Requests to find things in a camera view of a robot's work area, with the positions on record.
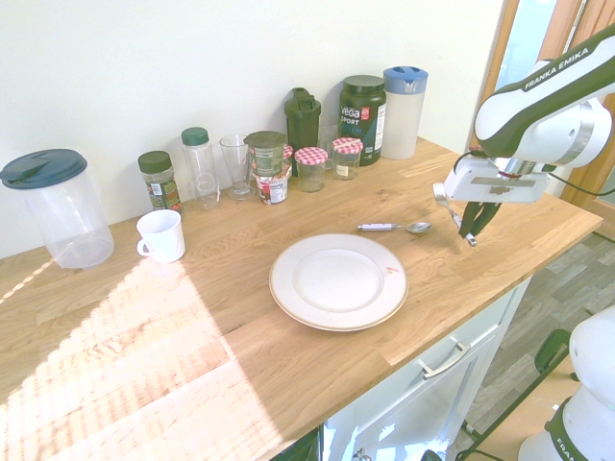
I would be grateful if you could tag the spice jar with dark lid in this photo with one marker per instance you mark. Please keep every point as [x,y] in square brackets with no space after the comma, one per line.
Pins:
[161,187]

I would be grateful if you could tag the brown wooden door frame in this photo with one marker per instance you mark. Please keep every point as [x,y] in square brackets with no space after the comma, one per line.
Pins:
[508,24]

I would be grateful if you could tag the clear bottle with green cap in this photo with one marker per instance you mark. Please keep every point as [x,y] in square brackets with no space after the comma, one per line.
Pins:
[202,168]

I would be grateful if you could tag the metal cabinet knob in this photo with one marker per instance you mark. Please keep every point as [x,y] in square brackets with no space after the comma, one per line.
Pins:
[360,455]

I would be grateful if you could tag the white kitchen cabinet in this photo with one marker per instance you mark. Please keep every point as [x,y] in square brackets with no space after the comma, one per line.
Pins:
[423,408]

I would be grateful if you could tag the dark green base clamp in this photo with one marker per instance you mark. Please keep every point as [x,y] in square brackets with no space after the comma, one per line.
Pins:
[552,348]

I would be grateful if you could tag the plastic pitcher with dark blue lid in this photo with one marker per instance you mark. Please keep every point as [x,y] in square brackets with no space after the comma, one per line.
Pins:
[67,225]

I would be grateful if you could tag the tall clear glass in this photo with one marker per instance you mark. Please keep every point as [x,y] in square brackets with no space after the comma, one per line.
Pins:
[235,163]

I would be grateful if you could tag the white ceramic mug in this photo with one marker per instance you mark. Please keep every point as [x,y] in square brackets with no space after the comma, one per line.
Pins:
[163,240]

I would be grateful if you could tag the black protein powder tub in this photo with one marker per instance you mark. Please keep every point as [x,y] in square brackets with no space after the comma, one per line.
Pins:
[360,125]

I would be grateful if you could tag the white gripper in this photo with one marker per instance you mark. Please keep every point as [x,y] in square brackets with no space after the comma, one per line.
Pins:
[480,187]

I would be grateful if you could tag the plastic pitcher with light blue lid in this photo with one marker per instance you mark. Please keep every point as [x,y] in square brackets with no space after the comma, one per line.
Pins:
[403,125]

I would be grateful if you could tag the white and red yogurt cup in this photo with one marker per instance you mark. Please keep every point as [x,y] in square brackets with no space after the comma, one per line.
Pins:
[273,189]

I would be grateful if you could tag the white plate with gold rim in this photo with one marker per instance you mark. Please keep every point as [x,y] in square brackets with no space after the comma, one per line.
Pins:
[336,278]

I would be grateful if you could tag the dark green shaker bottle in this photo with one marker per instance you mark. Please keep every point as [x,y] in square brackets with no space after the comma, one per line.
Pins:
[302,125]

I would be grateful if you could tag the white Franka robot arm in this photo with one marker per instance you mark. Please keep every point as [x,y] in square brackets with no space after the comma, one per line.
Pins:
[519,105]

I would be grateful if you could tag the glass jar with checkered lid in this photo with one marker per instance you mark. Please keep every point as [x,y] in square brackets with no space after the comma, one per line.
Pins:
[288,152]
[311,168]
[347,158]

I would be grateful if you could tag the green yogurt cup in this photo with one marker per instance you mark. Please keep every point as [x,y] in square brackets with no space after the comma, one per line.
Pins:
[265,158]

